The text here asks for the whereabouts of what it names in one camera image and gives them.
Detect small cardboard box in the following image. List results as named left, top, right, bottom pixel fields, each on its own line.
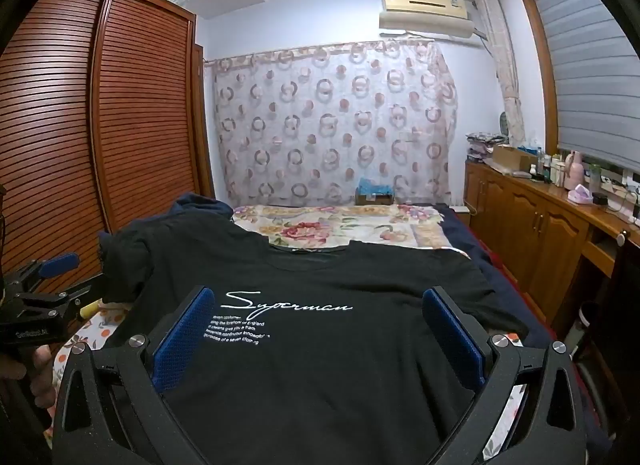
left=355, top=188, right=396, bottom=206

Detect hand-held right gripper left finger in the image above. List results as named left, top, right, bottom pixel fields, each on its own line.
left=50, top=285, right=223, bottom=465

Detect floral bed quilt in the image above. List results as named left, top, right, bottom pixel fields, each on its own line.
left=231, top=202, right=473, bottom=261

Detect floral side curtain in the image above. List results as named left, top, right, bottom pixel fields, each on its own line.
left=474, top=0, right=526, bottom=146

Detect blue plastic bags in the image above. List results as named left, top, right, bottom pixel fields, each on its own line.
left=359, top=178, right=393, bottom=196

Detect open cardboard box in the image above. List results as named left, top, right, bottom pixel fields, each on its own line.
left=492, top=144, right=538, bottom=173

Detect stack of folded clothes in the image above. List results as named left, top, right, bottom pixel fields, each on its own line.
left=465, top=131, right=508, bottom=163

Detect wall air conditioner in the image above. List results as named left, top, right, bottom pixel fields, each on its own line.
left=378, top=0, right=475, bottom=38

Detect row of small bottles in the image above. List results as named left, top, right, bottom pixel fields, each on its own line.
left=529, top=148, right=567, bottom=186

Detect circle patterned curtain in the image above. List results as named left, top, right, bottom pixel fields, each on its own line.
left=202, top=40, right=458, bottom=208

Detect black t-shirt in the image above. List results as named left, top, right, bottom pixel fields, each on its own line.
left=97, top=222, right=531, bottom=465

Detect grey window blind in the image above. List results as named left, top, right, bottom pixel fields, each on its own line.
left=530, top=0, right=640, bottom=173

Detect navy bed sheet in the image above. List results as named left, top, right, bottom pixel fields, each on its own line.
left=400, top=202, right=558, bottom=351

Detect wooden cabinet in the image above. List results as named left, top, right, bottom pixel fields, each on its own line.
left=464, top=158, right=640, bottom=331

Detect pink thermos bottle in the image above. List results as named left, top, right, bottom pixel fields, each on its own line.
left=564, top=151, right=583, bottom=191

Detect navy blue folded quilt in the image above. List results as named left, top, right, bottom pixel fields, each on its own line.
left=167, top=192, right=236, bottom=236

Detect person's left hand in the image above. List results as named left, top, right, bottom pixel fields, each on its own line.
left=0, top=345, right=56, bottom=401

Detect orange print bed sheet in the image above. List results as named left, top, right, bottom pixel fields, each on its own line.
left=42, top=302, right=533, bottom=456

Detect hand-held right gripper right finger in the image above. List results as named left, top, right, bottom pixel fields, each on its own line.
left=421, top=286, right=588, bottom=465

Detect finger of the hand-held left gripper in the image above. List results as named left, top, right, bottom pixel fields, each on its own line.
left=5, top=252, right=81, bottom=286
left=47, top=282, right=105, bottom=321

